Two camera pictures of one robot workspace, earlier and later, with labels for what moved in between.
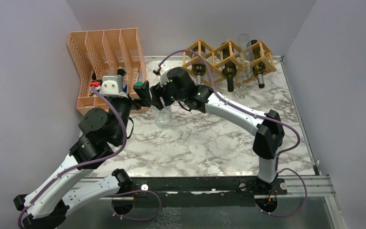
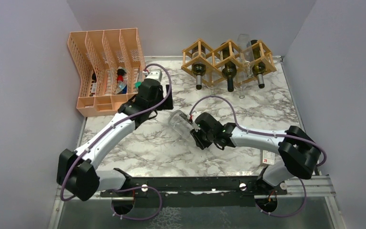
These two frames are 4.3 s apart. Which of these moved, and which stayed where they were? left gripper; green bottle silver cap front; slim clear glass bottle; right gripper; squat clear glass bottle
Moved: squat clear glass bottle; right gripper
Stayed: slim clear glass bottle; green bottle silver cap front; left gripper
